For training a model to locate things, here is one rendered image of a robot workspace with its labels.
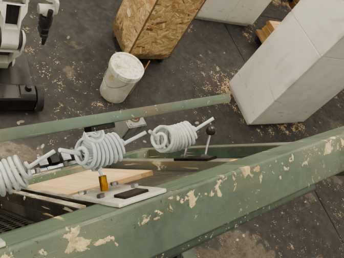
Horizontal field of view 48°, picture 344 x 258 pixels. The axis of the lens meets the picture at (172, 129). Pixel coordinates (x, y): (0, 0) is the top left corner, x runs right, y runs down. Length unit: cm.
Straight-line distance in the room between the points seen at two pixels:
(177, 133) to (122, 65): 242
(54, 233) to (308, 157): 65
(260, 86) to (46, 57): 205
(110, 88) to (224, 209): 263
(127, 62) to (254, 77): 140
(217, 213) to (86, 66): 297
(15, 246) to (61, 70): 299
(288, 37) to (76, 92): 198
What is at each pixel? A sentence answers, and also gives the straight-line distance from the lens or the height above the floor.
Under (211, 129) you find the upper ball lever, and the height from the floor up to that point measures 156.
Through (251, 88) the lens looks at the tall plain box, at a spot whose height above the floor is 29.
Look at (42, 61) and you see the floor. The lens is 353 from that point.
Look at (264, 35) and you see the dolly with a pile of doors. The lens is 536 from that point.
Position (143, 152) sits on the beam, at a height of 90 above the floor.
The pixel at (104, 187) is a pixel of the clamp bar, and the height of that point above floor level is 185.
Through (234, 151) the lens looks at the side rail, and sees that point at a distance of 163.
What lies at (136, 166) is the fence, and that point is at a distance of 178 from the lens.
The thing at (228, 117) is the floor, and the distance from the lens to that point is 405.
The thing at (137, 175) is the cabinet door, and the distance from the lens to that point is 150.
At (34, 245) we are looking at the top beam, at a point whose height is 196.
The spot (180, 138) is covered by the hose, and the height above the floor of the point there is 190.
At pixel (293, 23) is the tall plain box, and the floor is 104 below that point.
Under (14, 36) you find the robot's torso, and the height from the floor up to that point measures 67.
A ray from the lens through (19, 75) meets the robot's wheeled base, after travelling 315.
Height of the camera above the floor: 252
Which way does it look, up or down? 45 degrees down
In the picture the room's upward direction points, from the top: 39 degrees clockwise
